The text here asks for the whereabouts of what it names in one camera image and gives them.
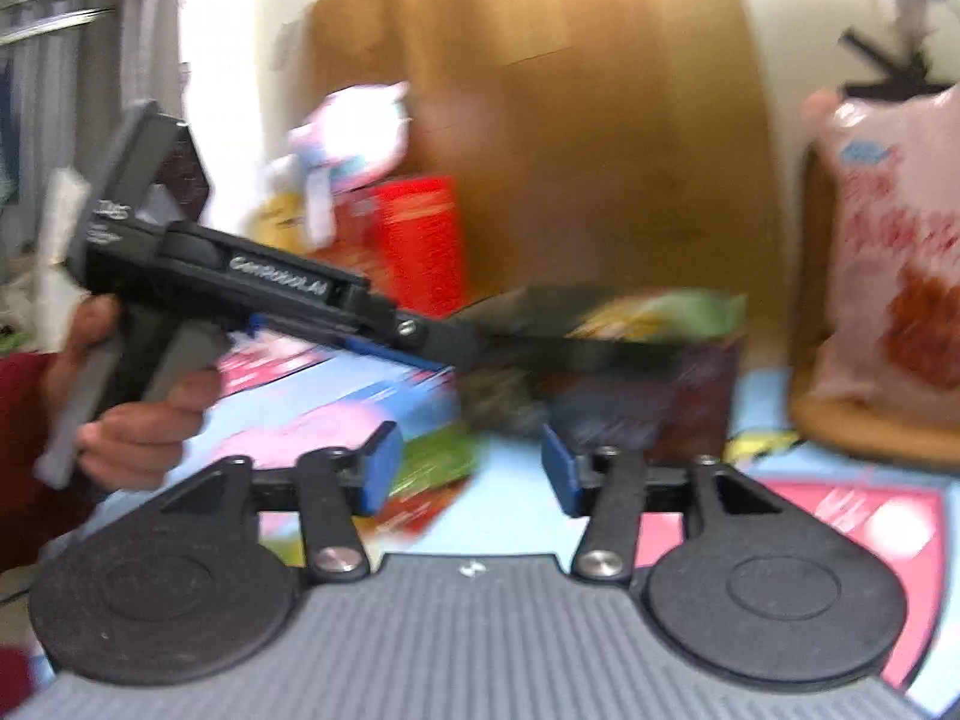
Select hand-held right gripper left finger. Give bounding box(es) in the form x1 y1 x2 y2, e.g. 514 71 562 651
159 421 406 586

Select pink and white snack bag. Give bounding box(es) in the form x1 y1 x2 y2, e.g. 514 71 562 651
288 82 412 200

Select printed table cloth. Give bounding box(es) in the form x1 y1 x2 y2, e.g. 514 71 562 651
180 330 960 695

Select red snack box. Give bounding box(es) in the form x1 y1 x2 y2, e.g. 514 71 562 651
346 175 467 317

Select person's left forearm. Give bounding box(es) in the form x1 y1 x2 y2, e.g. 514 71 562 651
0 351 83 575

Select yellow snack packet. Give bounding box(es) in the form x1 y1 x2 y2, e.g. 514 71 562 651
246 193 310 254

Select large pink snack bag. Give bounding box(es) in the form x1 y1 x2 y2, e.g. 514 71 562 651
799 85 960 400

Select green snack bag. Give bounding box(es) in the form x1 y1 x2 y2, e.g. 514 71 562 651
465 286 749 361

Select black bracket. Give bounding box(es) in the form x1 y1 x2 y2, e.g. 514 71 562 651
838 28 950 100

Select dark snack box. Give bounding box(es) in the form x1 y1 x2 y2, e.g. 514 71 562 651
536 337 745 467

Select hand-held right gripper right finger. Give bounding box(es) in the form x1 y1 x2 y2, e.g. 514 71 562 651
540 424 787 586

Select person's left hand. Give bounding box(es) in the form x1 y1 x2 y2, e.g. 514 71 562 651
43 295 224 494

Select wooden board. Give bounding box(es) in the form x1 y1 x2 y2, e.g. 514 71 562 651
306 0 790 302

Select white appliance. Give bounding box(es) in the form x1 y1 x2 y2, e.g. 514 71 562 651
729 0 960 188

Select small green snack packet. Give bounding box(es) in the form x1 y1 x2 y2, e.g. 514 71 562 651
386 431 485 500

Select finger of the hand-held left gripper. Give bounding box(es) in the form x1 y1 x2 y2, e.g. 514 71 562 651
246 311 680 377

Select blue box with pink print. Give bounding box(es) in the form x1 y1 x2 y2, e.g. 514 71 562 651
196 328 460 470

